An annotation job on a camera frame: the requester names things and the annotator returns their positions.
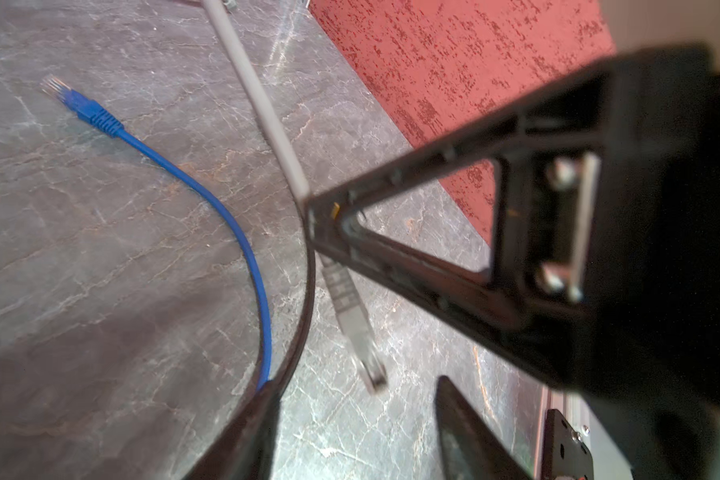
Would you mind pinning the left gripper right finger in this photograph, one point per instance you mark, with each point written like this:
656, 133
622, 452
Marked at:
468, 448

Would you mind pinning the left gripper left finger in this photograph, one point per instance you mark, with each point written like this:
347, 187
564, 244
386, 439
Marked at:
246, 447

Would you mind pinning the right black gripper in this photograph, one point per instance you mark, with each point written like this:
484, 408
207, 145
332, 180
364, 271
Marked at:
652, 277

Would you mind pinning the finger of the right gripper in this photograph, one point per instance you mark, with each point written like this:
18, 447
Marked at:
527, 228

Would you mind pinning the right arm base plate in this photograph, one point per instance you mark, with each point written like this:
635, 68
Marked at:
564, 454

